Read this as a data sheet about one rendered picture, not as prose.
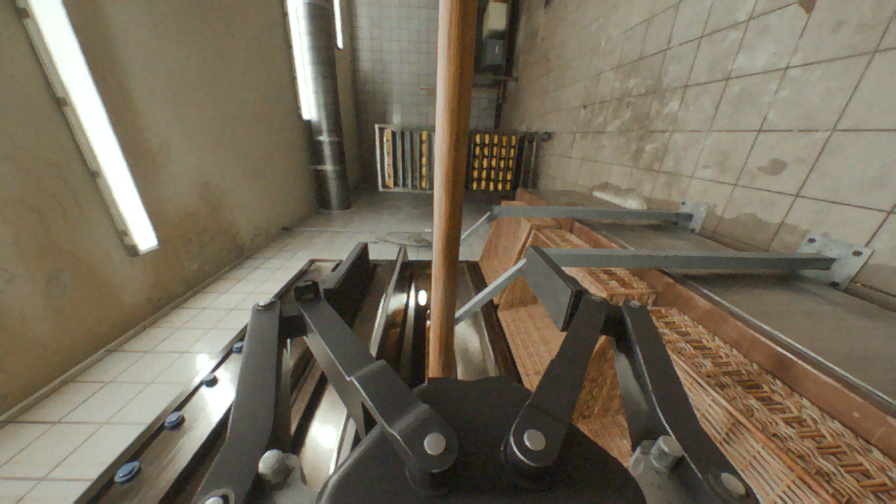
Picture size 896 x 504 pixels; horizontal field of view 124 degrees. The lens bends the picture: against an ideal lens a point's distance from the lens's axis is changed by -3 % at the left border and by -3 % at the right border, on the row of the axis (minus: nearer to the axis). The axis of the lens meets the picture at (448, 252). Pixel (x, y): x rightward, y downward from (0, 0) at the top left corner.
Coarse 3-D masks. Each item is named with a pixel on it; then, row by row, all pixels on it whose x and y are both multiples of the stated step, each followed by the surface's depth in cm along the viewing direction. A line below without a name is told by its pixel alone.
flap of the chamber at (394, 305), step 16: (400, 256) 166; (400, 272) 152; (400, 288) 145; (384, 304) 119; (400, 304) 139; (384, 320) 108; (400, 320) 134; (384, 336) 104; (384, 352) 101; (352, 432) 67; (352, 448) 64
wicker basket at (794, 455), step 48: (672, 336) 55; (720, 384) 43; (768, 384) 43; (624, 432) 75; (720, 432) 52; (768, 432) 35; (816, 432) 36; (768, 480) 44; (816, 480) 29; (864, 480) 33
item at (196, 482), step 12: (300, 348) 110; (300, 360) 100; (300, 372) 98; (228, 420) 84; (216, 444) 77; (204, 456) 74; (216, 456) 73; (204, 468) 70; (192, 480) 68; (180, 492) 66; (192, 492) 65
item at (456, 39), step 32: (448, 0) 19; (448, 32) 19; (448, 64) 20; (448, 96) 21; (448, 128) 22; (448, 160) 23; (448, 192) 24; (448, 224) 25; (448, 256) 27; (448, 288) 28; (448, 320) 30; (448, 352) 32
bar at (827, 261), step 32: (480, 224) 113; (672, 224) 127; (576, 256) 67; (608, 256) 67; (640, 256) 68; (672, 256) 68; (704, 256) 69; (736, 256) 70; (768, 256) 71; (800, 256) 72; (832, 256) 72; (864, 256) 66
